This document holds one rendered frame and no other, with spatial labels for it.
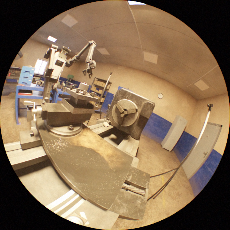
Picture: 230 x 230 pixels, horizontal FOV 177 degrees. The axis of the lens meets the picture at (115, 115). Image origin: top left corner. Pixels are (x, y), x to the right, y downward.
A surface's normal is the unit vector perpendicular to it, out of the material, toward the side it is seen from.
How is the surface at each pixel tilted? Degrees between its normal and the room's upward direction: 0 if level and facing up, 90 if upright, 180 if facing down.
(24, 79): 90
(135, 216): 0
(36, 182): 1
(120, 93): 90
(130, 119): 90
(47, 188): 12
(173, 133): 90
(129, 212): 0
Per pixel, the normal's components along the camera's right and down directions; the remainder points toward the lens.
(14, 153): 0.40, -0.89
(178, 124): -0.39, 0.04
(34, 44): 0.83, 0.45
